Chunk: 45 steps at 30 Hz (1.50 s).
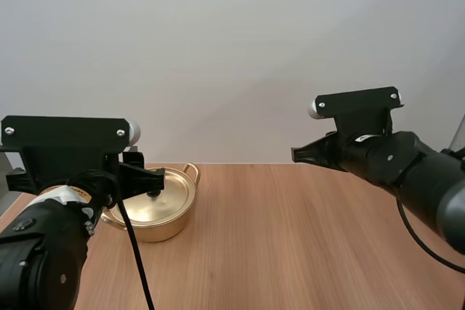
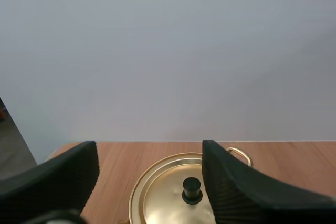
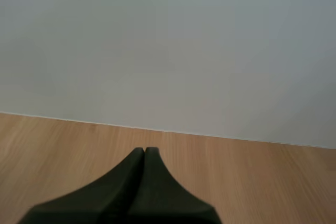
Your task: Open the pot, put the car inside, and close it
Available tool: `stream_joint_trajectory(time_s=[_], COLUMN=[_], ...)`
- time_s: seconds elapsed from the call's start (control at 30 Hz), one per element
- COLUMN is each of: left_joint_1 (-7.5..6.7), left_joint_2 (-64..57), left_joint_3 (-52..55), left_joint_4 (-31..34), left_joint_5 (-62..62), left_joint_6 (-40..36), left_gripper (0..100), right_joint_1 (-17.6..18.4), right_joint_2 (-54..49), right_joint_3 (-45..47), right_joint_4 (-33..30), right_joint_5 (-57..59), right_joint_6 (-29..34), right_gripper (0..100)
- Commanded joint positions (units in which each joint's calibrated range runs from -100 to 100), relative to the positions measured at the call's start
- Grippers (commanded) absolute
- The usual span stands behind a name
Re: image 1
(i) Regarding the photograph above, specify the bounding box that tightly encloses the black cable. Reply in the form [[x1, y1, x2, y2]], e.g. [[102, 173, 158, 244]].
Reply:
[[396, 197, 465, 274], [66, 168, 158, 310]]

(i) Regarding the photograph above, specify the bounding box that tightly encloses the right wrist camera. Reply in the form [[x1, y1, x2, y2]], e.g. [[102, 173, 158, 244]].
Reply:
[[306, 86, 406, 140]]

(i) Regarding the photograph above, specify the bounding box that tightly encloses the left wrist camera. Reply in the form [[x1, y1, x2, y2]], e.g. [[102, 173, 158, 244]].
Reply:
[[0, 115, 142, 195]]

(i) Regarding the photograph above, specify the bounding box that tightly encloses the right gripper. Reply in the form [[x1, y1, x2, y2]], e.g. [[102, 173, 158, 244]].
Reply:
[[290, 130, 350, 174]]

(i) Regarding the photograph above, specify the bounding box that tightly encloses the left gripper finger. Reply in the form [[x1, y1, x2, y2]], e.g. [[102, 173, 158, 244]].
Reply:
[[118, 161, 166, 199], [6, 167, 37, 194]]

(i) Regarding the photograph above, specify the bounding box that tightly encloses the gold-coloured pot with two handles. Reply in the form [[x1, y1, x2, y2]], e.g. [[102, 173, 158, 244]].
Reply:
[[100, 163, 201, 244]]

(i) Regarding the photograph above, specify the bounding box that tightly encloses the gold lid with black knob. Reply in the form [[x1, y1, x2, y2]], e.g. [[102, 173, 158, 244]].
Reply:
[[108, 168, 198, 224]]

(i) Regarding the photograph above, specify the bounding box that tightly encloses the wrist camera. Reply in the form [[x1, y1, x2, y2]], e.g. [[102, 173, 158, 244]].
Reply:
[[0, 115, 142, 195], [306, 86, 406, 140]]

